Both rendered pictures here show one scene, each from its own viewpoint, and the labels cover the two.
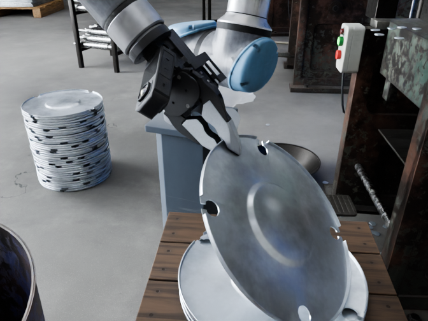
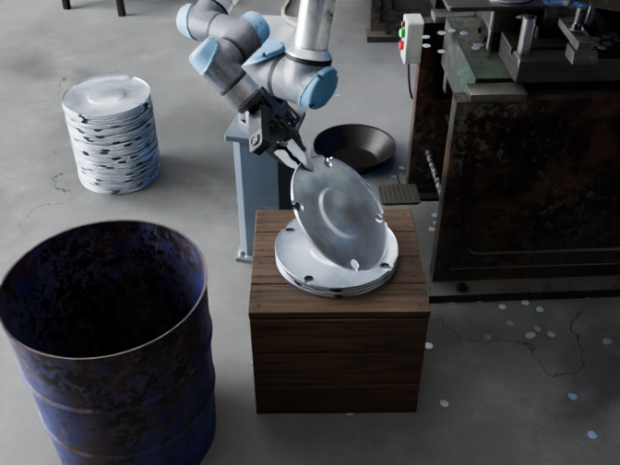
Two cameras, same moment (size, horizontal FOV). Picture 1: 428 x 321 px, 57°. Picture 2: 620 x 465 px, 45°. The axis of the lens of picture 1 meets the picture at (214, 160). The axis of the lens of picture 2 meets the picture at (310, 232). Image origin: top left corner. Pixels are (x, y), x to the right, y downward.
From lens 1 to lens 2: 111 cm
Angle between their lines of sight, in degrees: 11
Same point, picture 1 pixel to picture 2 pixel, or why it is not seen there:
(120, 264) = not seen: hidden behind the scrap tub
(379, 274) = (411, 244)
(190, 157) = (266, 160)
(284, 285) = (342, 248)
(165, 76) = (266, 128)
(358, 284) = (393, 249)
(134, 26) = (243, 95)
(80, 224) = not seen: hidden behind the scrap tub
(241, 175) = (315, 184)
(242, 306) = (318, 266)
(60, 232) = not seen: hidden behind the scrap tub
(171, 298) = (271, 267)
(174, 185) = (251, 185)
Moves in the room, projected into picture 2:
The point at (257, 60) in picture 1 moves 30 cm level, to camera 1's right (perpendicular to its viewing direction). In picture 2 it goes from (321, 86) to (439, 80)
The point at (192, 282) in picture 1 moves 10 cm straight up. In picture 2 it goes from (284, 255) to (283, 221)
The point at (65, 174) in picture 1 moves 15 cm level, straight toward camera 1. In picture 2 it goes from (117, 175) to (131, 198)
